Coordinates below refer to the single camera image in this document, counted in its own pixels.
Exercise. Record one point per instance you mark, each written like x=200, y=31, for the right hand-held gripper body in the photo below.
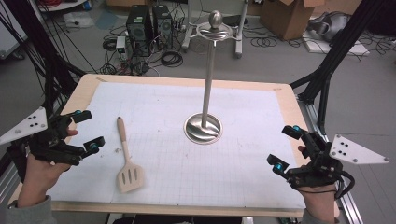
x=317, y=174

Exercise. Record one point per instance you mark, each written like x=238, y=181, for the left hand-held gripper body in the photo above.
x=53, y=146

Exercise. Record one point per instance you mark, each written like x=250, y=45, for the wooden slotted spatula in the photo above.
x=132, y=186

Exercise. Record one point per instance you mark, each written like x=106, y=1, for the metal utensil stand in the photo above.
x=208, y=77

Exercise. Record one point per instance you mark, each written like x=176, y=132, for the person's right hand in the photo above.
x=319, y=202

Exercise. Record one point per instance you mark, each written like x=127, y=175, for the person's left hand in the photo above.
x=39, y=177

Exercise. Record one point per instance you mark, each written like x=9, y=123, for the small white device box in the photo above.
x=120, y=43

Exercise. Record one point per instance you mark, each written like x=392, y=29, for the white grid mat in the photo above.
x=186, y=174

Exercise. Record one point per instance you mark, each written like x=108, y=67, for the clear plastic bag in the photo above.
x=77, y=19

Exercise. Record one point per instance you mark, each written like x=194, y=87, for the white rolling stand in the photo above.
x=239, y=46

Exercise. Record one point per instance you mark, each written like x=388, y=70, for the white flat board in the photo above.
x=351, y=49

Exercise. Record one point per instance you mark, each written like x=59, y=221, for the black computer tower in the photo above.
x=162, y=25
x=138, y=28

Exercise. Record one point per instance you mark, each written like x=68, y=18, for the white cabinet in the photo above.
x=9, y=34

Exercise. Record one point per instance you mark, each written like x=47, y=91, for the round white table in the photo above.
x=62, y=5

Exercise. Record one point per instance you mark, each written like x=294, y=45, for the cardboard box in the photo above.
x=286, y=18

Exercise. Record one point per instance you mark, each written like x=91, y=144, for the grey bag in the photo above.
x=333, y=25

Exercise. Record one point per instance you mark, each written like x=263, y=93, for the aluminium rail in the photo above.
x=351, y=208
x=6, y=183

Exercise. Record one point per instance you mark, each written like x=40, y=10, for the black frame struts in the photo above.
x=46, y=53
x=342, y=43

